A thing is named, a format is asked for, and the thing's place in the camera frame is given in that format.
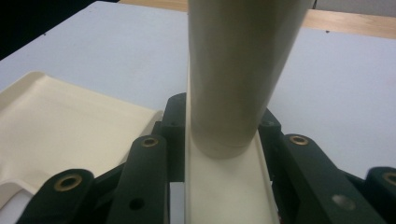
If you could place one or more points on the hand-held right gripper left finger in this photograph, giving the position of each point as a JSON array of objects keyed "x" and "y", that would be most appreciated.
[{"x": 176, "y": 140}]

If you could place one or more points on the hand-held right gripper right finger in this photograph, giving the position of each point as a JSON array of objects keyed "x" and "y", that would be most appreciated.
[{"x": 269, "y": 137}]

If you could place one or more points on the cream hand brush grey bristles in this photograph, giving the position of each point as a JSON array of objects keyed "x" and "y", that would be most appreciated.
[{"x": 233, "y": 77}]

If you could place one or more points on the cream plastic dustpan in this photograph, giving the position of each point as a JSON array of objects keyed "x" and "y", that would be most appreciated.
[{"x": 68, "y": 130}]

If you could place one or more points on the wooden table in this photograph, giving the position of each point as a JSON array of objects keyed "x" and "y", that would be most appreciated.
[{"x": 348, "y": 25}]

